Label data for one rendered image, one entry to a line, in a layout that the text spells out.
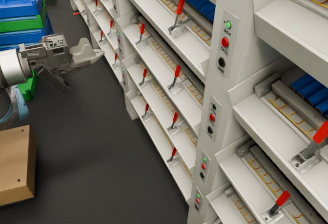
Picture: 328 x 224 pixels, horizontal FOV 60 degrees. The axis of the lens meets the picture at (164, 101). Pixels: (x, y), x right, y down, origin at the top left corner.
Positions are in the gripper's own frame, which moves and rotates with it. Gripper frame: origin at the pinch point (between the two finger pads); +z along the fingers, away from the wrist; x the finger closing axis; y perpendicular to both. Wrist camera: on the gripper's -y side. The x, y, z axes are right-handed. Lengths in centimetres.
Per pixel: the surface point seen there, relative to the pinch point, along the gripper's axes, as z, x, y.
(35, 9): -12, 89, -22
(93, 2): 21, 99, -28
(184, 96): 19.5, -16.6, -9.5
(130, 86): 18, 30, -41
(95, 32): 20, 99, -49
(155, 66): 18.1, 1.3, -10.1
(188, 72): 23.1, -11.5, -5.3
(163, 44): 23.0, 5.8, -5.4
